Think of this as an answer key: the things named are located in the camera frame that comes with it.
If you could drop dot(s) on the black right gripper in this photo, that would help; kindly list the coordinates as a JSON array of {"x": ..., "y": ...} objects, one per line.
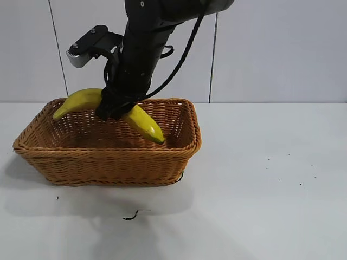
[{"x": 137, "y": 70}]

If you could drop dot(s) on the yellow banana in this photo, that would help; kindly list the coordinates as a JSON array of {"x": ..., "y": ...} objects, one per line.
[{"x": 78, "y": 100}]

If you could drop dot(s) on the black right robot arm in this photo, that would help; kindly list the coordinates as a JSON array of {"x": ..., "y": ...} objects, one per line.
[{"x": 151, "y": 16}]

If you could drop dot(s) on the brown woven wicker basket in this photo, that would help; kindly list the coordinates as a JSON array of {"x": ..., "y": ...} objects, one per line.
[{"x": 108, "y": 165}]

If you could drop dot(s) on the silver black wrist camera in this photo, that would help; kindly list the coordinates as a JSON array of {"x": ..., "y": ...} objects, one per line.
[{"x": 84, "y": 50}]

